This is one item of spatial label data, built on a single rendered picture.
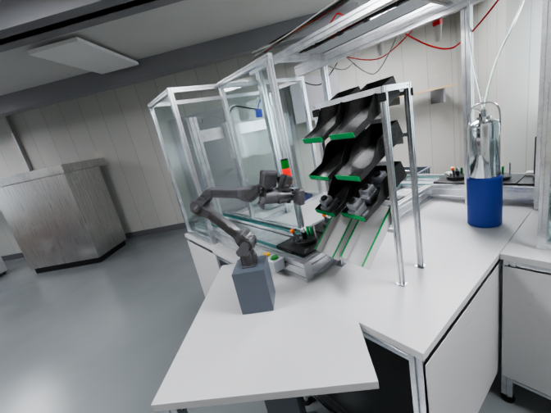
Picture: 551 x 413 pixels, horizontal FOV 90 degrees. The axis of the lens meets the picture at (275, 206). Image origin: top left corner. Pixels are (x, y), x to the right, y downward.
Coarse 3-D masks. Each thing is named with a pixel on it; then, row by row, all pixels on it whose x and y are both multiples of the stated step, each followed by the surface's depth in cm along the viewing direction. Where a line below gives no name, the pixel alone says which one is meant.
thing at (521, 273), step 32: (512, 256) 121; (544, 256) 115; (512, 288) 125; (544, 288) 116; (512, 320) 129; (544, 320) 119; (512, 352) 134; (544, 352) 123; (512, 384) 140; (544, 384) 128
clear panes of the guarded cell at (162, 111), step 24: (288, 96) 269; (168, 120) 201; (216, 120) 257; (288, 120) 281; (168, 144) 218; (192, 144) 245; (216, 144) 259; (216, 168) 261; (312, 168) 276; (192, 192) 211; (312, 192) 287; (192, 216) 230
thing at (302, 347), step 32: (224, 288) 145; (288, 288) 132; (224, 320) 119; (256, 320) 115; (288, 320) 111; (320, 320) 107; (352, 320) 103; (192, 352) 105; (224, 352) 101; (256, 352) 98; (288, 352) 95; (320, 352) 92; (352, 352) 90; (192, 384) 91; (224, 384) 88; (256, 384) 86; (288, 384) 83; (320, 384) 81; (352, 384) 79
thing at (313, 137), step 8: (352, 88) 117; (336, 96) 124; (344, 96) 123; (336, 104) 125; (344, 104) 111; (320, 112) 121; (328, 112) 123; (336, 112) 126; (344, 112) 112; (320, 120) 122; (328, 120) 124; (336, 120) 111; (320, 128) 123; (328, 128) 117; (312, 136) 121; (320, 136) 116; (328, 136) 110
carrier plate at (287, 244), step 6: (318, 234) 159; (288, 240) 160; (318, 240) 151; (276, 246) 157; (282, 246) 154; (288, 246) 152; (294, 246) 151; (312, 246) 146; (294, 252) 145; (300, 252) 142; (306, 252) 140
